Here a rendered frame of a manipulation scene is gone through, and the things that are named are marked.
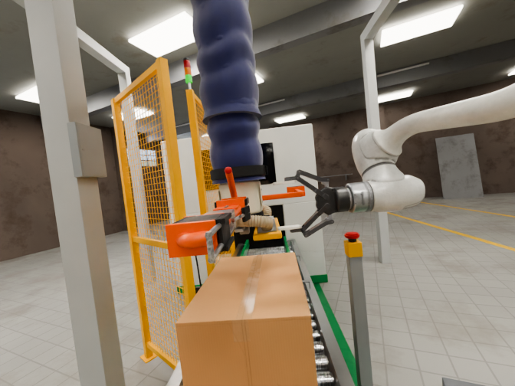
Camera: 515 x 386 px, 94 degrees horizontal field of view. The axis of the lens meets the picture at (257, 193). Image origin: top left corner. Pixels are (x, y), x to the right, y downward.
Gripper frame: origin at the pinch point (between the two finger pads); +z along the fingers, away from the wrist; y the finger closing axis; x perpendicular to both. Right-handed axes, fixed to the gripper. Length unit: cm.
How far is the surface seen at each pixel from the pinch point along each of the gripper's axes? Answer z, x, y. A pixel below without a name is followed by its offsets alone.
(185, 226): 15.2, -37.7, -2.3
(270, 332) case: 6.6, -4.6, 35.7
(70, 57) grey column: 107, 64, -91
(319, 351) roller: -13, 37, 73
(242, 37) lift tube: 6, 17, -61
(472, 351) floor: -127, 97, 126
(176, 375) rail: 48, 21, 66
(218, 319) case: 21.3, -3.5, 31.1
